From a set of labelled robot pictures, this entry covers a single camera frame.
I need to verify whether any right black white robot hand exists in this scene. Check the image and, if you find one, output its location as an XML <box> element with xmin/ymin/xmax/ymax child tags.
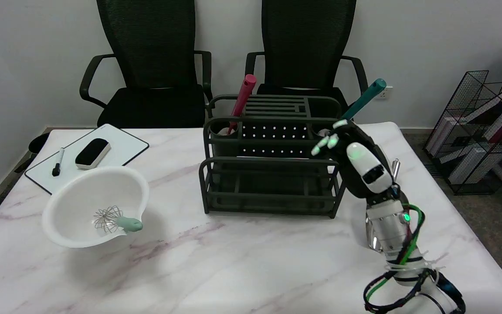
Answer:
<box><xmin>311</xmin><ymin>119</ymin><xmax>402</xmax><ymax>202</ymax></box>

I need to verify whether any pink sponge bottle brush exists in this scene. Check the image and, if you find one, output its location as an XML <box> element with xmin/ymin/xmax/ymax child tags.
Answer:
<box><xmin>217</xmin><ymin>74</ymin><xmax>257</xmax><ymax>135</ymax></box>

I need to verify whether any teal bottle brush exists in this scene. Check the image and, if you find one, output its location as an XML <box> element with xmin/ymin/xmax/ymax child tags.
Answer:
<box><xmin>342</xmin><ymin>78</ymin><xmax>387</xmax><ymax>121</ymax></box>

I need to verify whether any dark green dish rack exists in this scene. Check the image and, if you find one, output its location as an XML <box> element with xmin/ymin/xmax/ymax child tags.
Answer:
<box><xmin>199</xmin><ymin>94</ymin><xmax>347</xmax><ymax>218</ymax></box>

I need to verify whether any black mesh office chair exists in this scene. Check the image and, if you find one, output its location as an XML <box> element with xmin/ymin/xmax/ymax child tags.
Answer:
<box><xmin>245</xmin><ymin>0</ymin><xmax>369</xmax><ymax>127</ymax></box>
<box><xmin>79</xmin><ymin>0</ymin><xmax>213</xmax><ymax>128</ymax></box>

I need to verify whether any small white whiteboard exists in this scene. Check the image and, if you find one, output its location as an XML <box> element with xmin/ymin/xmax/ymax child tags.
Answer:
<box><xmin>24</xmin><ymin>123</ymin><xmax>150</xmax><ymax>195</ymax></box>

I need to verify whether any black white whiteboard eraser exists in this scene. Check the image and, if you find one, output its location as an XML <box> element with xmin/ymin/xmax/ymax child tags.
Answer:
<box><xmin>75</xmin><ymin>138</ymin><xmax>112</xmax><ymax>170</ymax></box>

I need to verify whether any white plastic mixing bowl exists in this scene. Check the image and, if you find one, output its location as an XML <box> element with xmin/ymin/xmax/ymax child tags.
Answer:
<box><xmin>42</xmin><ymin>166</ymin><xmax>150</xmax><ymax>249</ymax></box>

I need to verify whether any black whiteboard marker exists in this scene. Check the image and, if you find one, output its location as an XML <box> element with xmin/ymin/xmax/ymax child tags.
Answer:
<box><xmin>52</xmin><ymin>147</ymin><xmax>65</xmax><ymax>177</ymax></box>

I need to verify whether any black chair base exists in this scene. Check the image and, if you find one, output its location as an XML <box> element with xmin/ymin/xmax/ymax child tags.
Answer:
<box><xmin>14</xmin><ymin>132</ymin><xmax>51</xmax><ymax>174</ymax></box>

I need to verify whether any black wire book rack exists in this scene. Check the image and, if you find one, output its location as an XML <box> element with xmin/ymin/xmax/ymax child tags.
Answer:
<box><xmin>423</xmin><ymin>70</ymin><xmax>502</xmax><ymax>195</ymax></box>

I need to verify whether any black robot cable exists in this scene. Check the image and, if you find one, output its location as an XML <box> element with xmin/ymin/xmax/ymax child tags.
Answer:
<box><xmin>363</xmin><ymin>205</ymin><xmax>467</xmax><ymax>314</ymax></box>

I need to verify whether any mint handled wire whisk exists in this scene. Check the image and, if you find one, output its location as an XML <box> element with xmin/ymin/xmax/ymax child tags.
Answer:
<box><xmin>93</xmin><ymin>206</ymin><xmax>143</xmax><ymax>234</ymax></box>

